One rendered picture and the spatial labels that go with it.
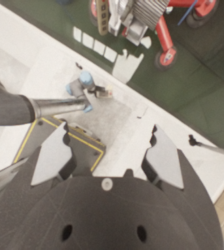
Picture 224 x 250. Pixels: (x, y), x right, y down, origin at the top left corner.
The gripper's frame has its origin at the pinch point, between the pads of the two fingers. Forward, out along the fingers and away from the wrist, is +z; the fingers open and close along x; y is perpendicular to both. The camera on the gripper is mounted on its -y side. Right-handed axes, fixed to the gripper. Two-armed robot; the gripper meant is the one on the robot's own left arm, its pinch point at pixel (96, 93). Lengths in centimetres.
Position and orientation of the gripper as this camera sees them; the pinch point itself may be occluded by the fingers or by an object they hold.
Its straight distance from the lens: 89.8
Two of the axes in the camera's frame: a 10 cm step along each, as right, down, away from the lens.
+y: -10.0, -0.1, -0.6
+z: -0.6, -1.3, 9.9
